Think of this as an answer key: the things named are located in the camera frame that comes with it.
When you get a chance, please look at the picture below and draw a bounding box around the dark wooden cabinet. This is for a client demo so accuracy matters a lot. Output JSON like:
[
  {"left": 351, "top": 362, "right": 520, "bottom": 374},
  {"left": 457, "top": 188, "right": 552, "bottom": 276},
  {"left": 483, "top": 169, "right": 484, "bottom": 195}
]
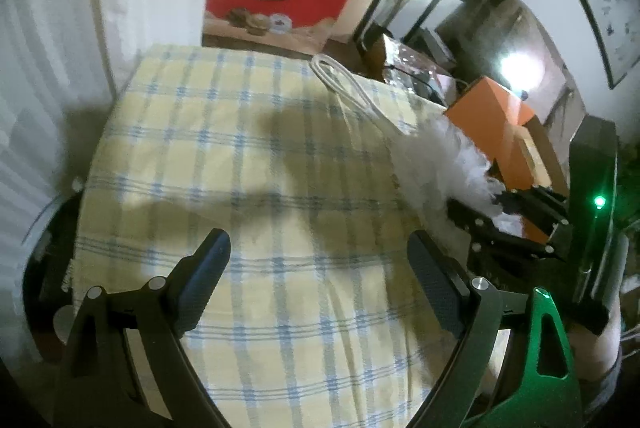
[{"left": 202, "top": 32, "right": 382, "bottom": 74}]

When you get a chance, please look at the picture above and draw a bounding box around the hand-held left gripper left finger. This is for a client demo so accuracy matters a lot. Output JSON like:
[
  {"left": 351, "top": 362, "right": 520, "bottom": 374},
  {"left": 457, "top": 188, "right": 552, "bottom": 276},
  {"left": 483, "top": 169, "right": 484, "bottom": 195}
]
[{"left": 52, "top": 229, "right": 232, "bottom": 428}]

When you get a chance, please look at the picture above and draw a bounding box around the black round object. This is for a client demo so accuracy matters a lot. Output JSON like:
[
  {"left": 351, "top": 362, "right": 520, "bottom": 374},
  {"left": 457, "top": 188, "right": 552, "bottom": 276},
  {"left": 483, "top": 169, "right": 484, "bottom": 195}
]
[{"left": 20, "top": 188, "right": 89, "bottom": 365}]

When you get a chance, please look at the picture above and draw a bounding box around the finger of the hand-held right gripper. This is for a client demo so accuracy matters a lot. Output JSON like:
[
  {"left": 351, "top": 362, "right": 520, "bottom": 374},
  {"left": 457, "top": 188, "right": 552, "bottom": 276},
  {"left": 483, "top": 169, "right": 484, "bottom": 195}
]
[
  {"left": 447, "top": 200, "right": 557, "bottom": 259},
  {"left": 492, "top": 187, "right": 569, "bottom": 229}
]

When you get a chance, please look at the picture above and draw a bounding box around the white curtain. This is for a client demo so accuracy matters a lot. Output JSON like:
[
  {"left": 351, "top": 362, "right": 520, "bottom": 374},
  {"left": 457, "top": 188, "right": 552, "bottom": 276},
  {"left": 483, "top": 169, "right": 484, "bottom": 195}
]
[{"left": 0, "top": 0, "right": 236, "bottom": 259}]

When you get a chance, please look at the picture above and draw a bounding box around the beige cloth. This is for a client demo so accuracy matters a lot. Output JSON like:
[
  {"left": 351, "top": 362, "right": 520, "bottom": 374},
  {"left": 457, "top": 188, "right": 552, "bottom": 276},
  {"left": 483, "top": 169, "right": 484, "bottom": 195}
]
[{"left": 520, "top": 5, "right": 587, "bottom": 129}]

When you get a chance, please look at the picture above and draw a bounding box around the orange cardboard box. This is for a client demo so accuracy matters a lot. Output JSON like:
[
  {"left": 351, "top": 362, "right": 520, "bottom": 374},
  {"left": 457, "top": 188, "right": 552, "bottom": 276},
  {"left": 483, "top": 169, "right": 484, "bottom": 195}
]
[{"left": 444, "top": 76, "right": 571, "bottom": 245}]

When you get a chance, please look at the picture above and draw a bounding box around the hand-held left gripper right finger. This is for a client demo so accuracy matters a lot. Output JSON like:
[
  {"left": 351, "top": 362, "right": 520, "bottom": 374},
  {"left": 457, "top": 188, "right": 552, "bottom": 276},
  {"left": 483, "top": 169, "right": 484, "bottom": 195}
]
[{"left": 406, "top": 230, "right": 584, "bottom": 428}]

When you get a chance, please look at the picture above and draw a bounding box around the bright lamp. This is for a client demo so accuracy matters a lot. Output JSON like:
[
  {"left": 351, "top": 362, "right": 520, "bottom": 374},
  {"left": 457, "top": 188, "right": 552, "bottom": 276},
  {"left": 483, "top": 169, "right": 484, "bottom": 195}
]
[{"left": 497, "top": 52, "right": 544, "bottom": 94}]

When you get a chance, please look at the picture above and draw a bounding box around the white feather duster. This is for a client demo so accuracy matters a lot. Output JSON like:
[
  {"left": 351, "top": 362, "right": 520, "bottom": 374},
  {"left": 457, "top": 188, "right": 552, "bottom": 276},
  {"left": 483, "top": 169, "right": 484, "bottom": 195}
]
[{"left": 310, "top": 54, "right": 523, "bottom": 239}]

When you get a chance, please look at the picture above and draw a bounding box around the black speaker stand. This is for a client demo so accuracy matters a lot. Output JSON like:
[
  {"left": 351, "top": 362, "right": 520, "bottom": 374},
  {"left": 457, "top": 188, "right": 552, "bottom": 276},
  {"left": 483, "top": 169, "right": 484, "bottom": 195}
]
[
  {"left": 407, "top": 0, "right": 447, "bottom": 34},
  {"left": 357, "top": 0, "right": 402, "bottom": 41}
]

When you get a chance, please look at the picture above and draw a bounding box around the yellow checkered tablecloth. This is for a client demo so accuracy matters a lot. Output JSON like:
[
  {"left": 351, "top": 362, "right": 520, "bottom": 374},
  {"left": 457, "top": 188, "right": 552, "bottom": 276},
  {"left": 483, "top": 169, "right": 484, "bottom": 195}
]
[{"left": 62, "top": 42, "right": 506, "bottom": 428}]

